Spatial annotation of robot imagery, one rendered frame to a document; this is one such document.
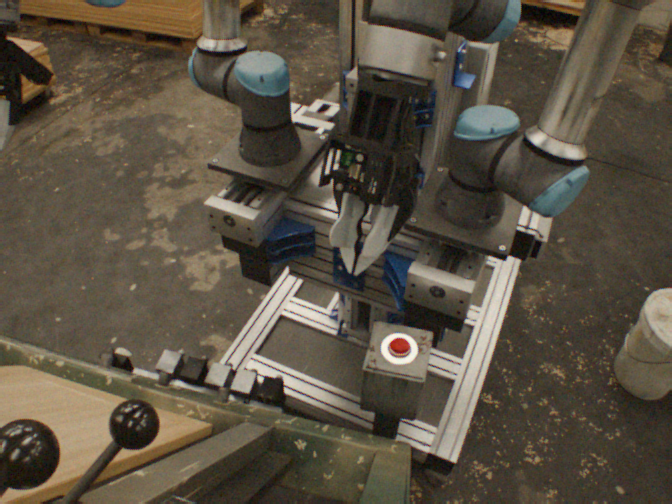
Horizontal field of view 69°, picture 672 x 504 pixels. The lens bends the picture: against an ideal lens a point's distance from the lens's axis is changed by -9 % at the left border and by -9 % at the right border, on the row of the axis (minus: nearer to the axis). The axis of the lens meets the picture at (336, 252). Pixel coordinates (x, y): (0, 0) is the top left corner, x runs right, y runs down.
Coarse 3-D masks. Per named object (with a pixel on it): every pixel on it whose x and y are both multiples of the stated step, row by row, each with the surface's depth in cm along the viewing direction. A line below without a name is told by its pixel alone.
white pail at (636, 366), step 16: (656, 304) 180; (640, 320) 179; (656, 320) 174; (640, 336) 180; (656, 336) 169; (624, 352) 193; (640, 352) 181; (656, 352) 173; (624, 368) 193; (640, 368) 183; (656, 368) 177; (624, 384) 194; (640, 384) 187; (656, 384) 182
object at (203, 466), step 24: (240, 432) 84; (264, 432) 88; (192, 456) 65; (216, 456) 67; (240, 456) 76; (120, 480) 50; (144, 480) 52; (168, 480) 54; (192, 480) 58; (216, 480) 66
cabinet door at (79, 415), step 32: (0, 384) 83; (32, 384) 89; (64, 384) 95; (0, 416) 66; (32, 416) 71; (64, 416) 75; (96, 416) 80; (160, 416) 90; (64, 448) 61; (96, 448) 64; (160, 448) 73; (64, 480) 51; (96, 480) 57
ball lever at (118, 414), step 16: (128, 400) 37; (112, 416) 36; (128, 416) 36; (144, 416) 36; (112, 432) 36; (128, 432) 35; (144, 432) 36; (112, 448) 37; (128, 448) 36; (96, 464) 37; (80, 480) 37; (80, 496) 37
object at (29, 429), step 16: (0, 432) 25; (16, 432) 25; (32, 432) 25; (48, 432) 26; (0, 448) 24; (16, 448) 24; (32, 448) 24; (48, 448) 25; (0, 464) 24; (16, 464) 24; (32, 464) 24; (48, 464) 25; (0, 480) 24; (16, 480) 24; (32, 480) 24; (0, 496) 25
